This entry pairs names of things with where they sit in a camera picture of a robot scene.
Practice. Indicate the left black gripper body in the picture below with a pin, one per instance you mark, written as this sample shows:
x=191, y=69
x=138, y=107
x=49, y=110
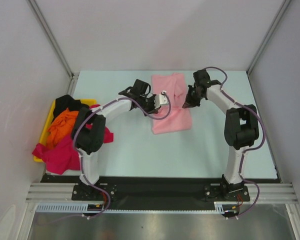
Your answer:
x=147, y=104

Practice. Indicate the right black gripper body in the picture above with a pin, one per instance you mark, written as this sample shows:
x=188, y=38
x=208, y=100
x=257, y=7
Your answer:
x=193, y=90

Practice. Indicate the pink t shirt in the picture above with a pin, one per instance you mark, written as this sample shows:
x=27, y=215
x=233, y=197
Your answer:
x=172, y=117

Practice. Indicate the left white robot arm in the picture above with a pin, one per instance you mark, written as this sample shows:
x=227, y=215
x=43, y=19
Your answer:
x=88, y=133

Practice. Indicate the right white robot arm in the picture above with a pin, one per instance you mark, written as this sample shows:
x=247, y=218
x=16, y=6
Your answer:
x=241, y=128

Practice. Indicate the black t shirt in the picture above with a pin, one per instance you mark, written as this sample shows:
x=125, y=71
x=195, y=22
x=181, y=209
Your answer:
x=67, y=102

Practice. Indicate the orange t shirt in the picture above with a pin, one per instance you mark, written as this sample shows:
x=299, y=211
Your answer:
x=61, y=127

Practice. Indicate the magenta t shirt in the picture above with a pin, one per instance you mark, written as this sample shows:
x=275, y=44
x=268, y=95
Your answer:
x=59, y=159

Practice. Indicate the yellow plastic tray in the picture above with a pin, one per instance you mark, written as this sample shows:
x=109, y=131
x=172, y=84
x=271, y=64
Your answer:
x=49, y=119

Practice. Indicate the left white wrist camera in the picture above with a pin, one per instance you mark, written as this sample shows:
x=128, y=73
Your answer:
x=161, y=100

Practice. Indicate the left aluminium corner post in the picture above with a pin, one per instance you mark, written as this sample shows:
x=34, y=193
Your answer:
x=37, y=12

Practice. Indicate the aluminium corner post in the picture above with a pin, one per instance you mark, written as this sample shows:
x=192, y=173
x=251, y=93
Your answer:
x=37, y=12
x=278, y=18

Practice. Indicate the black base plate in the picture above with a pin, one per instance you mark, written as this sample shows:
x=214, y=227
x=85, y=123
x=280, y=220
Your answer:
x=134, y=184

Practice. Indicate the right aluminium corner post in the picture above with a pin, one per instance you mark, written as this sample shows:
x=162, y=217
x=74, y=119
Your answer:
x=278, y=18

